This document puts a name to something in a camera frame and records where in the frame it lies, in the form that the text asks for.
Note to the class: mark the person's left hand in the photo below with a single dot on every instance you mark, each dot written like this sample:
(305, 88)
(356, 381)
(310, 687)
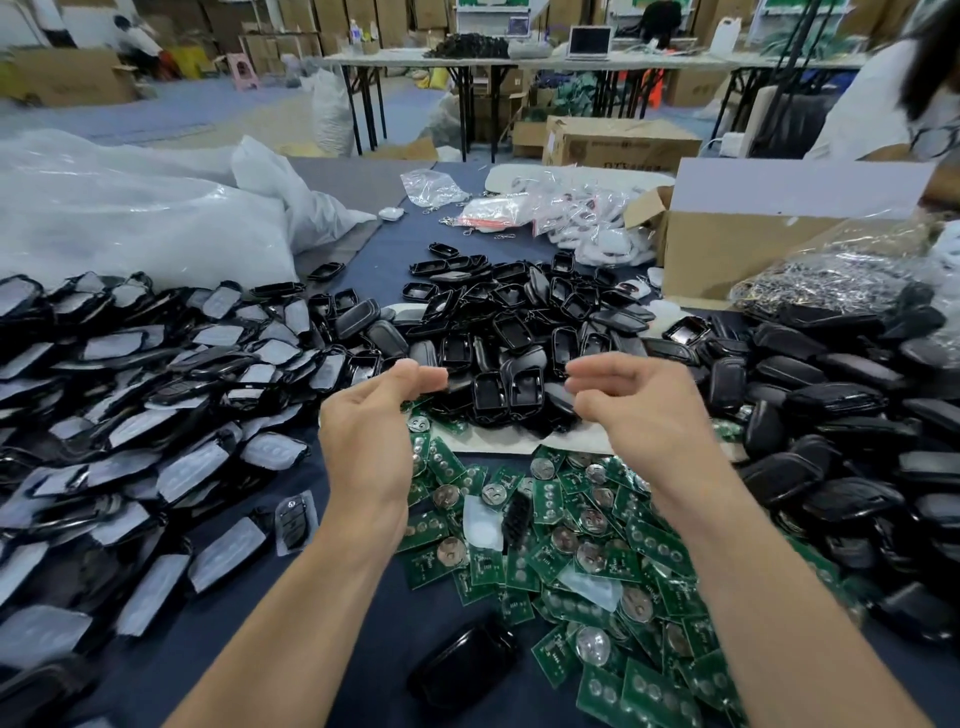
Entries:
(375, 443)

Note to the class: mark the person's right hand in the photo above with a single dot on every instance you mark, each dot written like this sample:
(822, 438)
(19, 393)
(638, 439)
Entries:
(653, 420)

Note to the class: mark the pile of black shell halves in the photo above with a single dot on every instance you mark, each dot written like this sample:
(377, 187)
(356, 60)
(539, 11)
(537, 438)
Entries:
(518, 323)

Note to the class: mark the pile of green circuit boards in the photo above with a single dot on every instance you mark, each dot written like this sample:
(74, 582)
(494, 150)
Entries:
(570, 570)

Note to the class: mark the pile of assembled black fobs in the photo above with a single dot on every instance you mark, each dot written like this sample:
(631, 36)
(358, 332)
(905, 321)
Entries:
(840, 435)

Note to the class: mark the lone glossy black shell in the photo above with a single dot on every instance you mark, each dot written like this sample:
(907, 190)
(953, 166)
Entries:
(465, 665)

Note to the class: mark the pile of shells with pads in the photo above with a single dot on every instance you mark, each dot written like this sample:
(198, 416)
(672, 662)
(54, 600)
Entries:
(135, 435)

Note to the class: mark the person's right forearm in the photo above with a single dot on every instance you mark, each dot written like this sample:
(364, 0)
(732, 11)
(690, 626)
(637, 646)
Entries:
(795, 615)

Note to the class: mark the person's left forearm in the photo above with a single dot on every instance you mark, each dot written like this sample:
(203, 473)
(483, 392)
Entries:
(293, 630)

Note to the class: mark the clear plastic film piece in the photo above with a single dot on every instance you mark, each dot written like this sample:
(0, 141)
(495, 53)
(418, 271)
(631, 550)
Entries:
(483, 522)

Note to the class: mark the large open cardboard box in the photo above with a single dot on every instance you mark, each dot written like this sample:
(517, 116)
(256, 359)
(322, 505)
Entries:
(750, 248)

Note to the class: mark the heap of clear parts bags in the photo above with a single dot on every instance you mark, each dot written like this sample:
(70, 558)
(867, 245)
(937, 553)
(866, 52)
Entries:
(593, 222)

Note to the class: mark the small white object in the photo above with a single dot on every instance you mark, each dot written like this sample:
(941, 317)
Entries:
(392, 213)

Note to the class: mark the clear bag of metal parts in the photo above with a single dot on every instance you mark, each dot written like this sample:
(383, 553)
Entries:
(840, 278)

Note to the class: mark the clear bag with red label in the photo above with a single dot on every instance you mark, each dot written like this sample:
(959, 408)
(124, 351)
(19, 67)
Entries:
(491, 213)

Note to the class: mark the small crumpled clear plastic bag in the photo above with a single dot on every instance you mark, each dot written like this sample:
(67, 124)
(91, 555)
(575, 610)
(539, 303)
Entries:
(435, 189)

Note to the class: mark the brown cardboard box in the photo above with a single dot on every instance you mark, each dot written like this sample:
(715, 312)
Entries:
(623, 144)

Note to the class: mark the white sack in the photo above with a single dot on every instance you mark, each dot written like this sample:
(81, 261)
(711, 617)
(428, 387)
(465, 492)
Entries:
(333, 113)

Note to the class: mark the large white plastic bag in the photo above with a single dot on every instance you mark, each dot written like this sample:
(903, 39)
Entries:
(128, 210)

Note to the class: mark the long white table top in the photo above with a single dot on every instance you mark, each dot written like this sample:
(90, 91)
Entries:
(675, 62)

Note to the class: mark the open laptop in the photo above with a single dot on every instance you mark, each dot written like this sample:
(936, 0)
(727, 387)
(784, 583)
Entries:
(590, 42)

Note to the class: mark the pink plastic stool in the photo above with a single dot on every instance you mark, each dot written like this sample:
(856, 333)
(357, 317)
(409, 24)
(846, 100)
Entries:
(242, 72)

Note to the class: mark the heap of black parts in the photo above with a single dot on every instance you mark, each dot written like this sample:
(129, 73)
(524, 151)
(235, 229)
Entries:
(468, 47)

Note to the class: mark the tan cardboard box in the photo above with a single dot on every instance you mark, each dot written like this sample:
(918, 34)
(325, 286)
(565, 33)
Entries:
(72, 78)

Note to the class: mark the black metal table frame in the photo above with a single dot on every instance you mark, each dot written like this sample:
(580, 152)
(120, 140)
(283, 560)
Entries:
(372, 105)

